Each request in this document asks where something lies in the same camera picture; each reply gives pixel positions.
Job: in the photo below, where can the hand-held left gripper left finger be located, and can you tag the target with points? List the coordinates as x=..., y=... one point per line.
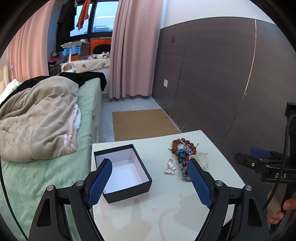
x=100, y=183

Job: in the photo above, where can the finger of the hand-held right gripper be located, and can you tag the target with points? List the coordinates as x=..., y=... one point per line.
x=260, y=153
x=248, y=163

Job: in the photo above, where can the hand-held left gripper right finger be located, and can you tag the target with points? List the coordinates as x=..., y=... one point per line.
x=199, y=183

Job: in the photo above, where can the translucent white pouch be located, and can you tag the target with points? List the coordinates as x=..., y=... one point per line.
x=203, y=160

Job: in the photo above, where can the black jewelry box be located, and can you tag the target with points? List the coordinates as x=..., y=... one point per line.
x=126, y=192

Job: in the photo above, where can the white butterfly pendant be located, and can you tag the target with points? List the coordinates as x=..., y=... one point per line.
x=170, y=166

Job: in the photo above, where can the person's right hand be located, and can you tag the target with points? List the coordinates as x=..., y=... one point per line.
x=275, y=216

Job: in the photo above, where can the bed with green sheet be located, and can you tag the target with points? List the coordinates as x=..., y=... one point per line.
x=86, y=129

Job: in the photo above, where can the pale pink fleece cloth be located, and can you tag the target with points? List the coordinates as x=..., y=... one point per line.
x=76, y=115

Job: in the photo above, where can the flat cardboard sheet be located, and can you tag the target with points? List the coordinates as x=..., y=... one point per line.
x=143, y=125

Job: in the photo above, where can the beige blanket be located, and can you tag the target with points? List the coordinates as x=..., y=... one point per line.
x=41, y=111

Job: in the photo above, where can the black cloth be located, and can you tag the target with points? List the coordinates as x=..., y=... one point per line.
x=89, y=77

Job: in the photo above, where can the patterned cream bedding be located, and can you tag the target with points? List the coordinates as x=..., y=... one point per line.
x=87, y=64

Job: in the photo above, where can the black and white plush toy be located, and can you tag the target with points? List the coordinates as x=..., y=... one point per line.
x=99, y=56

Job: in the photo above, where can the white pillow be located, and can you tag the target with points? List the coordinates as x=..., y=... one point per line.
x=9, y=89

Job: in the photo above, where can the orange and black cushion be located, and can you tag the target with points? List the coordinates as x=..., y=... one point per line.
x=100, y=46

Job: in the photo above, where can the white rack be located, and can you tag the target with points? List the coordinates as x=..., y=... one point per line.
x=74, y=45

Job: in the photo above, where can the pink curtain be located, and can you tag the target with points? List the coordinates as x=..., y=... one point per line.
x=30, y=51
x=134, y=46

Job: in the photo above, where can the window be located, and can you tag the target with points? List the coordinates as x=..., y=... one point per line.
x=103, y=20

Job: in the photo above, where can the black hanging clothes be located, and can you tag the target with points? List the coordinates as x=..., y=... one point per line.
x=66, y=20

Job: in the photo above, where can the orange hanging garment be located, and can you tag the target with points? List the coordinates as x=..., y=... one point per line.
x=83, y=14

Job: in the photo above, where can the white wall outlet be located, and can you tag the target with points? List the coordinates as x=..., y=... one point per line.
x=166, y=83

